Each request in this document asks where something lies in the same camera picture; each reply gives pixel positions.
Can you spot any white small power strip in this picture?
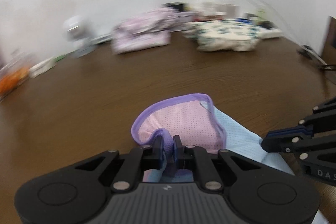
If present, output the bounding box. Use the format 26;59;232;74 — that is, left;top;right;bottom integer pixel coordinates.
29;58;56;79

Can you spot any clear box of oranges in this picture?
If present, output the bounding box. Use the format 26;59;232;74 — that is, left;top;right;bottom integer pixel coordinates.
0;55;31;99

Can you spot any black charger block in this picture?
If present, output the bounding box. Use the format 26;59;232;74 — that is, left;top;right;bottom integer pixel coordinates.
163;2;185;12

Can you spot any cream teal floral garment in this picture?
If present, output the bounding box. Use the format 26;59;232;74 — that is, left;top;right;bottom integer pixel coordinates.
182;19;261;52

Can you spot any white round robot toy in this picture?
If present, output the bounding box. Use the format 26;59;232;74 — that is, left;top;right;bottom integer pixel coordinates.
63;15;96;58

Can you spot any pink floral folded garment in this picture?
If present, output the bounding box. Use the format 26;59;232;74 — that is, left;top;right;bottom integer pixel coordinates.
111;7;182;55

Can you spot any pink blue garment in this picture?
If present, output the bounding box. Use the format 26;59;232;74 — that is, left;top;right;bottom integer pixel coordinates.
130;93;330;224

